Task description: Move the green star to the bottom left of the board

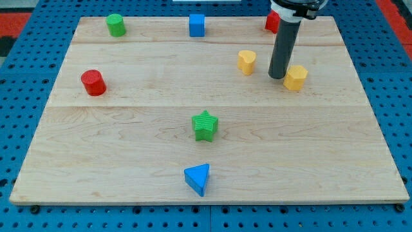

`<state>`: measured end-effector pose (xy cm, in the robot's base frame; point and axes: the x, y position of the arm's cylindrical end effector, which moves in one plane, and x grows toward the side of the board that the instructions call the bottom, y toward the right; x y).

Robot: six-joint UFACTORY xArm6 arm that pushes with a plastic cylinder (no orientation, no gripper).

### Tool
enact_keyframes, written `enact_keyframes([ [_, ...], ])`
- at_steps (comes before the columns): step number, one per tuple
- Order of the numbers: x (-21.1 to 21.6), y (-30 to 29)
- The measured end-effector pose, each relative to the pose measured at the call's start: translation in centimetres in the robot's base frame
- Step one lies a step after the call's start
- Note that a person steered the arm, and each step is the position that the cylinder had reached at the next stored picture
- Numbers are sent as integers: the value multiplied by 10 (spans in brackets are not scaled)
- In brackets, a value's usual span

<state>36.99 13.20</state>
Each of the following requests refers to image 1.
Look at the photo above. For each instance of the green star block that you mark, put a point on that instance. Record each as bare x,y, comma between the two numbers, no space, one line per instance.
204,126

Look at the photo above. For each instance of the wooden board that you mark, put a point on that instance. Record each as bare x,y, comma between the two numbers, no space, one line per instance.
131,145

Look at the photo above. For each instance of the blue triangle block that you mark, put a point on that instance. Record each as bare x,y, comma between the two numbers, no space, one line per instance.
196,177

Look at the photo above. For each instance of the yellow heart block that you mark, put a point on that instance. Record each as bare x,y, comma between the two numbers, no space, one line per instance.
246,61

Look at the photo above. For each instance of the blue cube block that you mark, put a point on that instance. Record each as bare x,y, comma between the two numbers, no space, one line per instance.
196,25

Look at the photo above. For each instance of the yellow hexagon block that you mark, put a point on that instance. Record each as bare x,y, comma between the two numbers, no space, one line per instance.
295,77

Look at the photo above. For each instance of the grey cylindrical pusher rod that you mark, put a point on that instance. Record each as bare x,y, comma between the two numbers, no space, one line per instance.
283,47

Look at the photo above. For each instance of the red cylinder block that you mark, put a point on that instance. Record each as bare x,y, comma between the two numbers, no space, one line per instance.
93,82

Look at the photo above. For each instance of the red block behind pusher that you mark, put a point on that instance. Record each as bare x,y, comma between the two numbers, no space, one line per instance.
272,22

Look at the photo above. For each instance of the green cylinder block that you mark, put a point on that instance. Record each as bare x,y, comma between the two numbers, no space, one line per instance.
115,24

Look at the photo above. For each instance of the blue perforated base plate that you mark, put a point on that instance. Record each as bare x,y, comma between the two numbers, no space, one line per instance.
32,65

